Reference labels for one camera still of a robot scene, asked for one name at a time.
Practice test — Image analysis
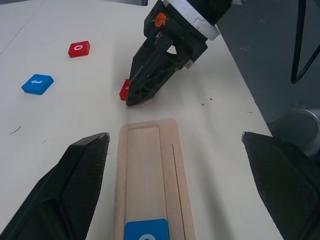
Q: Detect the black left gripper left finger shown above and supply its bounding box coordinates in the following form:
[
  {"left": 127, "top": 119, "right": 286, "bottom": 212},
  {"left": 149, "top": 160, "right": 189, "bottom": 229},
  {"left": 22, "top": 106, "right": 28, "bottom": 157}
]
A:
[{"left": 0, "top": 132, "right": 110, "bottom": 240}]

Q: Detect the wooden letter tray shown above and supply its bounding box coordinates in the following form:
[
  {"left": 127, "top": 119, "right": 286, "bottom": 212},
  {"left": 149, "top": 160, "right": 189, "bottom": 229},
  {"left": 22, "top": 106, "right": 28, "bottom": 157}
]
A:
[{"left": 112, "top": 118, "right": 197, "bottom": 240}]

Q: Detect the blue letter block t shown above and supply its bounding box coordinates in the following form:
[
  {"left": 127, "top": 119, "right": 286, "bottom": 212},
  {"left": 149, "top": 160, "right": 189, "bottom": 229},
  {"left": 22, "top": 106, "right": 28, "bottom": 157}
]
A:
[{"left": 21, "top": 73, "right": 55, "bottom": 96}]

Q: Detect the red letter block b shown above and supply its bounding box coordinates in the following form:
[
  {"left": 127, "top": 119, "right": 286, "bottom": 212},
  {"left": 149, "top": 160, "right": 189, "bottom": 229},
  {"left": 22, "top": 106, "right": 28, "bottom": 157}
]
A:
[{"left": 119, "top": 78, "right": 132, "bottom": 102}]

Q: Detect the silver robot body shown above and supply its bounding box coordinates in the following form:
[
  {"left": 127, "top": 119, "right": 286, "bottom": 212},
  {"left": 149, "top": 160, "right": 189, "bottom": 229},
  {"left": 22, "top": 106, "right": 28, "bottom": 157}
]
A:
[{"left": 269, "top": 108, "right": 320, "bottom": 158}]

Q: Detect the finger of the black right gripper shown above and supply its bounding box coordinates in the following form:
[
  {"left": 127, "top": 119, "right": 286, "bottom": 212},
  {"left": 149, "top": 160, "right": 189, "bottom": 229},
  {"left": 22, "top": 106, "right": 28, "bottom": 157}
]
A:
[
  {"left": 129, "top": 32, "right": 187, "bottom": 106},
  {"left": 125, "top": 37, "right": 161, "bottom": 107}
]

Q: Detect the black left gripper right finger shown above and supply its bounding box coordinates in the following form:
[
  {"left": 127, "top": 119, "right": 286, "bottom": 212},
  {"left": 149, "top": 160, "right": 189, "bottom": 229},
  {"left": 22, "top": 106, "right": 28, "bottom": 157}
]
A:
[{"left": 241, "top": 131, "right": 320, "bottom": 240}]

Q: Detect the blue letter block o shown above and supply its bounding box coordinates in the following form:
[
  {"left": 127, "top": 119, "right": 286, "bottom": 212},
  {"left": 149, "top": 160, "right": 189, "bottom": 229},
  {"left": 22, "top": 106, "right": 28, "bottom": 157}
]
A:
[{"left": 124, "top": 218, "right": 170, "bottom": 240}]

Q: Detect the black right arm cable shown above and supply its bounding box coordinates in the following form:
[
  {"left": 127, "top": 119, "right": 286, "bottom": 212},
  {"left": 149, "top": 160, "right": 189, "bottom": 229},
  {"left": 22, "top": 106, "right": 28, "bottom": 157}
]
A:
[{"left": 290, "top": 0, "right": 320, "bottom": 85}]

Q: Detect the red letter block o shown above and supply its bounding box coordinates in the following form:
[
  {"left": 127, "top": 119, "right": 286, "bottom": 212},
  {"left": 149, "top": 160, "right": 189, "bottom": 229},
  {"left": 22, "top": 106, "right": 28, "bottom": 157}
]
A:
[{"left": 67, "top": 40, "right": 91, "bottom": 59}]

